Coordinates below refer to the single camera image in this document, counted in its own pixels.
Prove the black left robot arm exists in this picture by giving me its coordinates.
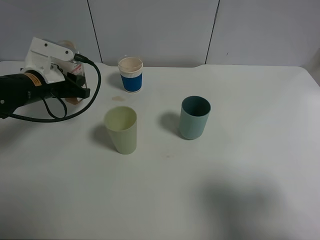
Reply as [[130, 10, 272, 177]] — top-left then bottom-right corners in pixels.
[[0, 70, 91, 119]]

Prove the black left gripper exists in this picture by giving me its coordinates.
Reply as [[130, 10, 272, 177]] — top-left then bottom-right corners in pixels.
[[41, 72, 90, 99]]

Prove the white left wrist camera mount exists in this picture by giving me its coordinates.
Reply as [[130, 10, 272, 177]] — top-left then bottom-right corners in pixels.
[[21, 37, 79, 84]]

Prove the teal plastic cup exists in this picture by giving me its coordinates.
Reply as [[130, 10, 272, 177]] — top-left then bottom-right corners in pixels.
[[178, 96, 211, 140]]

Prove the black left camera cable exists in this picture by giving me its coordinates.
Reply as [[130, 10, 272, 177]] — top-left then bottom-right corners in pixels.
[[2, 54, 102, 124]]

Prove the pale green plastic cup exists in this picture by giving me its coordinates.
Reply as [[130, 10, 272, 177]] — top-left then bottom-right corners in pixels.
[[103, 106, 137, 155]]

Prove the blue sleeved paper cup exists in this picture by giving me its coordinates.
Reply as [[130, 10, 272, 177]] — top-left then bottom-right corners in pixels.
[[118, 56, 144, 93]]

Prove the clear plastic drink bottle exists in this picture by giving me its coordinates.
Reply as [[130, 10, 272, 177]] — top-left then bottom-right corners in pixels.
[[57, 40, 85, 105]]

